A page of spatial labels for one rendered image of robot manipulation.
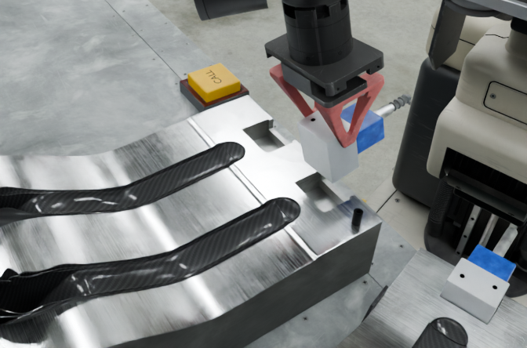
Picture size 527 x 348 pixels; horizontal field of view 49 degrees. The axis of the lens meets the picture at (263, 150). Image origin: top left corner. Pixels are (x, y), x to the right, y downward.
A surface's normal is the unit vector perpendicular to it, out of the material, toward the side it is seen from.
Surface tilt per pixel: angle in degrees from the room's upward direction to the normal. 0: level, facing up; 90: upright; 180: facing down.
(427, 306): 0
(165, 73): 0
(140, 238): 20
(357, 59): 12
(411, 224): 0
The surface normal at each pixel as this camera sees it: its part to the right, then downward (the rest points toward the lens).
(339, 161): 0.54, 0.45
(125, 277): 0.43, -0.81
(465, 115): -0.06, -0.67
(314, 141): -0.82, 0.47
